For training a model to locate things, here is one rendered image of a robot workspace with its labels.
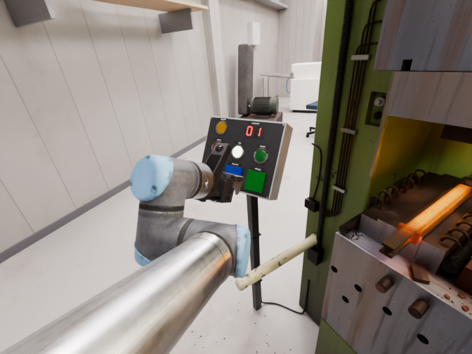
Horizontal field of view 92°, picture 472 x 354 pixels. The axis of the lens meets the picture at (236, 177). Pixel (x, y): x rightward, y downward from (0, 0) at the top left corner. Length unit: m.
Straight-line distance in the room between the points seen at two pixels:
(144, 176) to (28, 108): 2.31
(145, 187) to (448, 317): 0.70
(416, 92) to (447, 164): 0.58
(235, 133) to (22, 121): 2.12
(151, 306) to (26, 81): 2.59
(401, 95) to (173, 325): 0.60
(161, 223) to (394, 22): 0.62
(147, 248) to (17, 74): 2.38
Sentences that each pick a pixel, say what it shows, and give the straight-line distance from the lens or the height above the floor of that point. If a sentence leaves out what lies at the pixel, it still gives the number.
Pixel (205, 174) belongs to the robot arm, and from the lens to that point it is 0.53.
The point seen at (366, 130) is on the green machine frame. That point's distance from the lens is 0.86.
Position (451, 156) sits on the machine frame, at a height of 1.03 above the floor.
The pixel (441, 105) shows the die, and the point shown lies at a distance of 0.62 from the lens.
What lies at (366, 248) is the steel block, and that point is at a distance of 0.77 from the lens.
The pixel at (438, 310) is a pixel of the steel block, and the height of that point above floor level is 0.88.
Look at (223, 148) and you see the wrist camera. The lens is 0.63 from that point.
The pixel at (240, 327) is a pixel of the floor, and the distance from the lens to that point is 1.62.
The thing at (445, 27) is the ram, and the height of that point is 1.44.
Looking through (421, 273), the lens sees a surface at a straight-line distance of 0.74.
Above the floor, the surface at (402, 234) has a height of 1.01.
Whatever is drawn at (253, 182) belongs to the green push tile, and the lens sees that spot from 0.84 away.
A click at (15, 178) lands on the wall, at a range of 2.73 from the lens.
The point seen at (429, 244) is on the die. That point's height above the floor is 0.99.
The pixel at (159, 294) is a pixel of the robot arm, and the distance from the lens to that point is 0.25.
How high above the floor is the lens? 1.42
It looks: 28 degrees down
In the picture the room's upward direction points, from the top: 5 degrees counter-clockwise
